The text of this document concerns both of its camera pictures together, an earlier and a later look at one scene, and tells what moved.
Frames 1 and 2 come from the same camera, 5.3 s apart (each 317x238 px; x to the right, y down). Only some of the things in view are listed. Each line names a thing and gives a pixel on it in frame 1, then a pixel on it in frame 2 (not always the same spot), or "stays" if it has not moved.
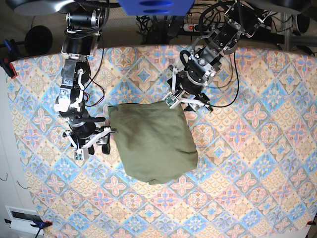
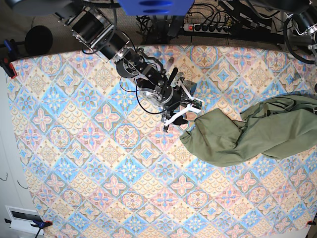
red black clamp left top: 8,67 stays
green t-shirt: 153,142 to 278,126
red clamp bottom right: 310,222 stays
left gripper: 82,130 to 179,99
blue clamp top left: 7,44 stays
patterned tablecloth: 256,174 stays
